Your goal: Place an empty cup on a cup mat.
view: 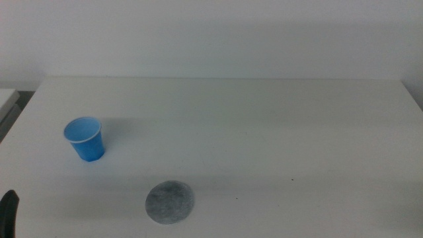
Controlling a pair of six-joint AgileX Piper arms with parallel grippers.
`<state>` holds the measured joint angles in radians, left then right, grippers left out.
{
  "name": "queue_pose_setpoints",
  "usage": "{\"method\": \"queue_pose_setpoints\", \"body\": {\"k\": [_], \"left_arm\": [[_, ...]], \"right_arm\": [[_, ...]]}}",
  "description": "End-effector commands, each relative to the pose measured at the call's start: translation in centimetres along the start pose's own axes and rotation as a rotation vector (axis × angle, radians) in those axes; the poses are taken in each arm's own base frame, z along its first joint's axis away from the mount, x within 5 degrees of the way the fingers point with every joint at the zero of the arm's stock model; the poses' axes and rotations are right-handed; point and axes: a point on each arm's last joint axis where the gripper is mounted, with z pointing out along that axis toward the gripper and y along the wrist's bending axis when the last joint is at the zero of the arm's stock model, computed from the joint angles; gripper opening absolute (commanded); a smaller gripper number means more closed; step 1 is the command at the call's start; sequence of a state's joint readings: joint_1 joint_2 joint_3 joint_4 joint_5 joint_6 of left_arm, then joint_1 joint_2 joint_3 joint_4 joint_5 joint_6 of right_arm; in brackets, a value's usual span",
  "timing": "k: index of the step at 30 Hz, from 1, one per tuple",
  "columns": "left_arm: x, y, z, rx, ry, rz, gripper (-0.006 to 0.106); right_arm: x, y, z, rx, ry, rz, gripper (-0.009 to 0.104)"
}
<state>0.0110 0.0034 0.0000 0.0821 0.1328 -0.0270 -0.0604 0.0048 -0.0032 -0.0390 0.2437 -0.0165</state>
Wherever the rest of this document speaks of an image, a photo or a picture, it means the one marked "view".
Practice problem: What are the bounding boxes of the blue plastic cup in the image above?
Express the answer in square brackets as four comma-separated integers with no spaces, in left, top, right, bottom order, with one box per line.
[63,116,106,163]

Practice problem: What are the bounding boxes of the round grey cup mat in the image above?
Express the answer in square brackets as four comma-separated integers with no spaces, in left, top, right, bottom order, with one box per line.
[145,180,196,225]

